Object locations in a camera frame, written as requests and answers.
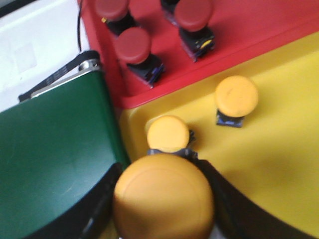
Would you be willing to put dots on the black drive belt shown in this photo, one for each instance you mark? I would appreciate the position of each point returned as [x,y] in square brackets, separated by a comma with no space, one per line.
[57,74]

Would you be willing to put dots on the yellow plastic tray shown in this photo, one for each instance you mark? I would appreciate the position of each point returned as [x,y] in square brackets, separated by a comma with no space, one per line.
[273,159]

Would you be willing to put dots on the green conveyor belt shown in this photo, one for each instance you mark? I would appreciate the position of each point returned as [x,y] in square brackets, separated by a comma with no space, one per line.
[56,146]

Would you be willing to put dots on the yellow mushroom push button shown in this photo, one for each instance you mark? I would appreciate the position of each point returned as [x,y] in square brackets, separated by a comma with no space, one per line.
[169,134]
[163,196]
[235,97]

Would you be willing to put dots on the red mushroom push button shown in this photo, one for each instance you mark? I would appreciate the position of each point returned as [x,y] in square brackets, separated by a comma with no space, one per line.
[116,15]
[192,17]
[133,47]
[168,7]

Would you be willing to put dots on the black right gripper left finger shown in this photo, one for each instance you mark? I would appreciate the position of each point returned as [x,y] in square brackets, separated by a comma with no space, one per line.
[85,219]

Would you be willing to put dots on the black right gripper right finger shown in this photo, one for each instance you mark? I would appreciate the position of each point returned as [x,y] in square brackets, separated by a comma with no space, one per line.
[240,218]

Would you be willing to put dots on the red plastic bin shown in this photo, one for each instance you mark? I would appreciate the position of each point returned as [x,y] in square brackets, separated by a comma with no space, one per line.
[243,29]

